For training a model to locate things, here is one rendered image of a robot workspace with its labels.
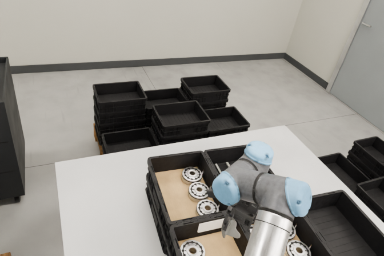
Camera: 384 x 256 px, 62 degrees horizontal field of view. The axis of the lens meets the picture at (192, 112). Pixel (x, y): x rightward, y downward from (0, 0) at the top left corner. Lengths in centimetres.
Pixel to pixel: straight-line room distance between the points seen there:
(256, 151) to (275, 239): 23
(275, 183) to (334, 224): 104
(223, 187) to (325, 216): 104
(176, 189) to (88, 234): 45
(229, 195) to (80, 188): 113
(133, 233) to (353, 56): 375
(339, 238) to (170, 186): 81
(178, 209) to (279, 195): 87
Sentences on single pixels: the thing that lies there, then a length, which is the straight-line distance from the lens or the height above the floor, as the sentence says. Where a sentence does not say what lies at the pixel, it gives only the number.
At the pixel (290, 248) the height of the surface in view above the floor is 86.
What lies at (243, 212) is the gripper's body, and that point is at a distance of 97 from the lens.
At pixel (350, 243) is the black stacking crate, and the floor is 83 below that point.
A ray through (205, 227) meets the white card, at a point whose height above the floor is 88.
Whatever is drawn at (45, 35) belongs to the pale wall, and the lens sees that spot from 412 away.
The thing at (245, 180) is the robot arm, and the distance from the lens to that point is 76.
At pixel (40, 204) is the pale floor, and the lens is 267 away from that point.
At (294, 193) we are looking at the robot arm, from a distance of 70.
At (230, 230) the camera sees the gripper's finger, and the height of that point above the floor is 119.
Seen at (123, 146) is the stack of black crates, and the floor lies 27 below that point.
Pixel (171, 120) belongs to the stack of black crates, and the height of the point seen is 49.
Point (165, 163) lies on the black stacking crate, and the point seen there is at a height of 88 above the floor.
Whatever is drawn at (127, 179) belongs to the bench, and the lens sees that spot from 180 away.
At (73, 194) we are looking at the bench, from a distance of 176.
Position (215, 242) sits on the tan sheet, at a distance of 145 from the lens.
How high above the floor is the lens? 201
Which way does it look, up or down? 34 degrees down
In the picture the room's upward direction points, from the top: 10 degrees clockwise
